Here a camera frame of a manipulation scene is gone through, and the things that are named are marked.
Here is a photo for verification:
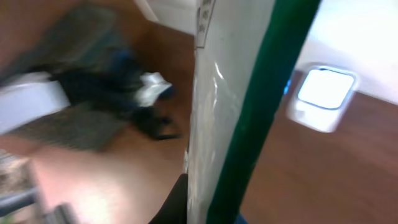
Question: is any white barcode scanner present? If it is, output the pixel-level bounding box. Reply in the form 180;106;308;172
287;63;359;133

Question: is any green wipes packet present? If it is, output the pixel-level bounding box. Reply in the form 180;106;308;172
186;0;320;224

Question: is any grey plastic basket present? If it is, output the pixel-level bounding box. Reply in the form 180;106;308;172
1;4;125;151

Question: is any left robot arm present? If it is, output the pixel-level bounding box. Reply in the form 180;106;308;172
1;49;180;142

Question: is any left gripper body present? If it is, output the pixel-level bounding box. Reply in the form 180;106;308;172
131;72;180;140

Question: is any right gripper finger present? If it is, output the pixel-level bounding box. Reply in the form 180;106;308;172
149;174;188;224

